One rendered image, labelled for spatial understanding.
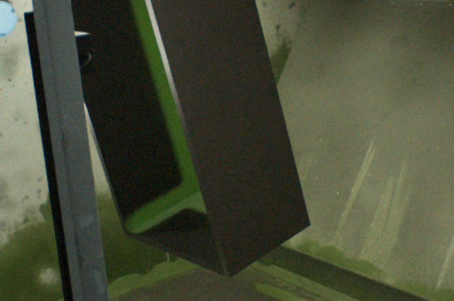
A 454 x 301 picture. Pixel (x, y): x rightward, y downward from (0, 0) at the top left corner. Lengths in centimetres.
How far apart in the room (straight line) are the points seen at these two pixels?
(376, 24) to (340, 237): 91
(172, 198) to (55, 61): 197
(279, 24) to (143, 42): 113
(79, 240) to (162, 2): 114
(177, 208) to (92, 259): 183
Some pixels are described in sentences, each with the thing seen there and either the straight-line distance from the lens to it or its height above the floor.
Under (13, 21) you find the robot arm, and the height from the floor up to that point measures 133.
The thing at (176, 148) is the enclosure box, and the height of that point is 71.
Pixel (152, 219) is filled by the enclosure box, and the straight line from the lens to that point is 349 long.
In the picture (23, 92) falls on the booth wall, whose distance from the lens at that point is 373.
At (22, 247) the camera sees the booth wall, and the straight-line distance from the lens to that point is 385.
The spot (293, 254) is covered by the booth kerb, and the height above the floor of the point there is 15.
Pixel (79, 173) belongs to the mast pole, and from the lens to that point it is 166.
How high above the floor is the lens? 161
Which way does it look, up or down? 14 degrees down
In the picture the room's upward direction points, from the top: 5 degrees counter-clockwise
